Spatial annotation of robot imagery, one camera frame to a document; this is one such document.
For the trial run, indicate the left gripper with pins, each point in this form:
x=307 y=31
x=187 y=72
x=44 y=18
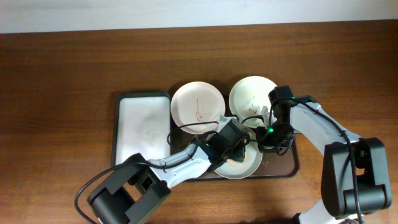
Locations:
x=238 y=147

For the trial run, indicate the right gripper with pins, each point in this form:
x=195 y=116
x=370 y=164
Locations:
x=263 y=144

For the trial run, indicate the green and yellow sponge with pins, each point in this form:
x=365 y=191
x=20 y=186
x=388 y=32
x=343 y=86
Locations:
x=238 y=155

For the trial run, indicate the pale grey plate front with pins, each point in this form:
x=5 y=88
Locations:
x=238 y=170

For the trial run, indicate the white plate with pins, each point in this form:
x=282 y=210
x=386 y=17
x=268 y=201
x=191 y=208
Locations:
x=249 y=98
x=196 y=106

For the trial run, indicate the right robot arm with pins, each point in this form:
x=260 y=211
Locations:
x=355 y=176

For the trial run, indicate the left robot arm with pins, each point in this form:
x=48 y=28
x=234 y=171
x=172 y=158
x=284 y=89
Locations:
x=135 y=189

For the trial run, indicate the dark brown serving tray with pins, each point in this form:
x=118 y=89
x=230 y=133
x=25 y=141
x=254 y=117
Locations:
x=272 y=165

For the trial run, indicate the black tray with soapy foam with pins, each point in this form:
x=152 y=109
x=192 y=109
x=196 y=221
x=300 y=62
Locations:
x=142 y=122

